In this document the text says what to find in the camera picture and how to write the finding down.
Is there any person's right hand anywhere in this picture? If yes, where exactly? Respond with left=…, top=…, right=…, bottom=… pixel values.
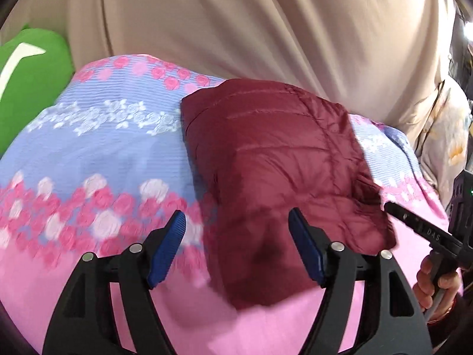
left=412, top=256, right=463, bottom=322

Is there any maroon quilted puffer jacket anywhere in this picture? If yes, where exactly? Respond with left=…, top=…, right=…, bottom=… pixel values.
left=180, top=78, right=398, bottom=310

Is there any floral striped bed blanket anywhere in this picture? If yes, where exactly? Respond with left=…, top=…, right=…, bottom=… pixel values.
left=0, top=55, right=453, bottom=355

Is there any beige curtain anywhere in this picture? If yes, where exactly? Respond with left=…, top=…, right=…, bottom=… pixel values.
left=0, top=0, right=459, bottom=149

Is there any green plush pillow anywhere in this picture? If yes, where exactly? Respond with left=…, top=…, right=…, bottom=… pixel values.
left=0, top=26, right=74, bottom=156

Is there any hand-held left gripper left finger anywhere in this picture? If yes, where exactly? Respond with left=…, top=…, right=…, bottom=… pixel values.
left=42, top=210, right=186, bottom=355

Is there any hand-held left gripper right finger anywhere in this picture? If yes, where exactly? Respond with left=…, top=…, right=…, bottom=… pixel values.
left=288, top=208, right=433, bottom=355

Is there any cream floral cloth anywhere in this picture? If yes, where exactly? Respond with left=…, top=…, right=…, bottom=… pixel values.
left=413, top=79, right=473, bottom=213

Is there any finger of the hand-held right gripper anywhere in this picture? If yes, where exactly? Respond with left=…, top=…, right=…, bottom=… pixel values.
left=383, top=201, right=464, bottom=257

